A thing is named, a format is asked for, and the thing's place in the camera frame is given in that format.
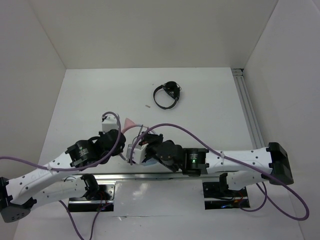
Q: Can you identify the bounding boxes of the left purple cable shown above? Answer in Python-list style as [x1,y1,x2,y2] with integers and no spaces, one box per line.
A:
[0,111,121,240]

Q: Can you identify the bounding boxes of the aluminium rail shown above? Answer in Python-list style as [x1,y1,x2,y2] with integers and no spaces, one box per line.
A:
[59,170,226,182]
[231,68,265,149]

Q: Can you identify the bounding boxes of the front aluminium rail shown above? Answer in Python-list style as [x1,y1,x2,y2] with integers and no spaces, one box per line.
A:
[59,170,226,182]

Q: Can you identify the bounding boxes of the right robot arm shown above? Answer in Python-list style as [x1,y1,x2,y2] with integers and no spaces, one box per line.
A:
[135,133,294,196]

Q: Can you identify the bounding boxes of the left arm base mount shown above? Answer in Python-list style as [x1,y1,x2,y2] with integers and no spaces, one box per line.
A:
[67,181,116,213]

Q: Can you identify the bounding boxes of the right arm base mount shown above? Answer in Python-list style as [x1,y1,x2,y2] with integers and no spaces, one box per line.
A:
[202,182,250,210]

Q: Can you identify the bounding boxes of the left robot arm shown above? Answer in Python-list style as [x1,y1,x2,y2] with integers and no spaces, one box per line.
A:
[0,129,126,223]

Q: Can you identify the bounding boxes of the right side aluminium rail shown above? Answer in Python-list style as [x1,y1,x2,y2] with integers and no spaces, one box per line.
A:
[231,68,265,149]

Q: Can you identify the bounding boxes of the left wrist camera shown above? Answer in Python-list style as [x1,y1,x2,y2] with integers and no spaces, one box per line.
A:
[101,113,120,133]

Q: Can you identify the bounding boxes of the thin black headphone cable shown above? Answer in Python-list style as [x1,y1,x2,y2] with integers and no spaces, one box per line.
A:
[132,124,151,141]

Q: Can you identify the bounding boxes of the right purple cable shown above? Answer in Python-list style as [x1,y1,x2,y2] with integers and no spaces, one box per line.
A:
[128,122,310,221]

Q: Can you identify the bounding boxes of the purple cable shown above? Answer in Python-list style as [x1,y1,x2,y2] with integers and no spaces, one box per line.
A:
[0,111,121,240]
[128,122,310,221]

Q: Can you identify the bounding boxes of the pink blue cat-ear headphones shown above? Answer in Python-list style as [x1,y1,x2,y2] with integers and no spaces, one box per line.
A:
[119,118,157,166]

